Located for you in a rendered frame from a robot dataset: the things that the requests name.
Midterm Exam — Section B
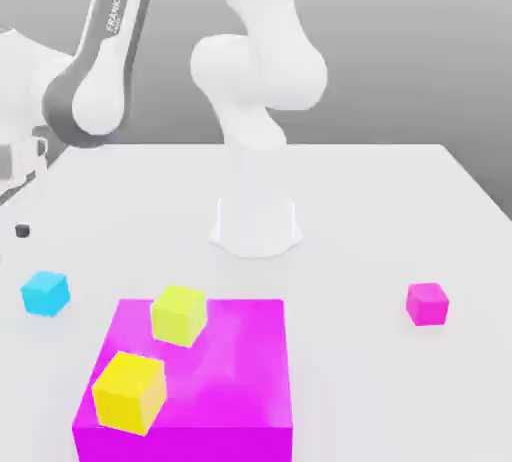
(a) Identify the small lime cube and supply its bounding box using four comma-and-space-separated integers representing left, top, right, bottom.
150, 284, 208, 349

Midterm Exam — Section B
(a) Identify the small cyan cube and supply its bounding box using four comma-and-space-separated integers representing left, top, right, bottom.
20, 269, 72, 319

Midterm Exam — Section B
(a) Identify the small magenta cube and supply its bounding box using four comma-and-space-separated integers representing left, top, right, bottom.
405, 282, 451, 328

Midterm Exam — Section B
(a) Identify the small yellow cube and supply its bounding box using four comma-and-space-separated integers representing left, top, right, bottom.
91, 351, 168, 438

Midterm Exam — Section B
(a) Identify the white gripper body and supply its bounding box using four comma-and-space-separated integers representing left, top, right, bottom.
0, 167, 46, 218

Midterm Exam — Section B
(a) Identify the large magenta box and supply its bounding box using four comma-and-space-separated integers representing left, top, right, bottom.
71, 298, 294, 462

